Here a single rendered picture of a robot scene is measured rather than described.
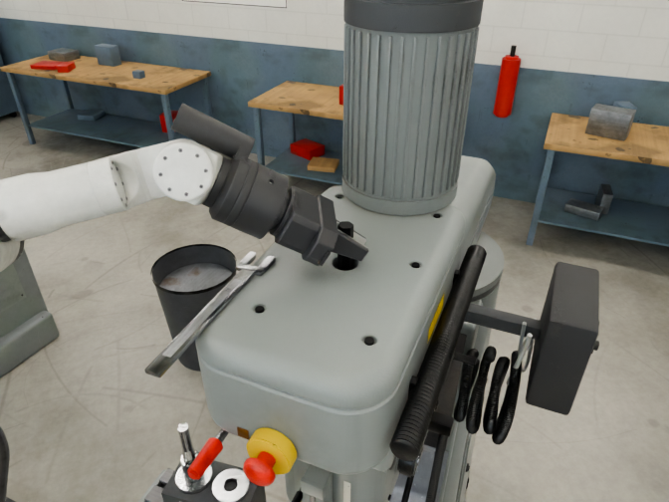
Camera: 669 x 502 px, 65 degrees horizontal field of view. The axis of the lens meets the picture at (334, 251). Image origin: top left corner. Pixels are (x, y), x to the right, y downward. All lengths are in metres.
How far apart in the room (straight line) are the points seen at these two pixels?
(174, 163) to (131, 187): 0.11
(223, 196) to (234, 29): 5.18
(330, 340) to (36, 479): 2.60
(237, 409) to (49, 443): 2.60
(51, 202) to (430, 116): 0.51
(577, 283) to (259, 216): 0.65
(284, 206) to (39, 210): 0.27
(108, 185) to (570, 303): 0.77
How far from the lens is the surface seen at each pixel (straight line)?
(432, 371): 0.71
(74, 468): 3.08
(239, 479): 1.43
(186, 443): 1.35
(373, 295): 0.68
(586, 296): 1.05
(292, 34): 5.47
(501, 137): 5.07
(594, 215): 4.65
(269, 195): 0.64
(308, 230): 0.66
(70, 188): 0.66
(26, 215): 0.67
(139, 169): 0.71
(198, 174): 0.61
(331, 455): 0.65
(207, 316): 0.65
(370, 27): 0.78
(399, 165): 0.82
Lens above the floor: 2.30
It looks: 33 degrees down
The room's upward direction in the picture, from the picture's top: straight up
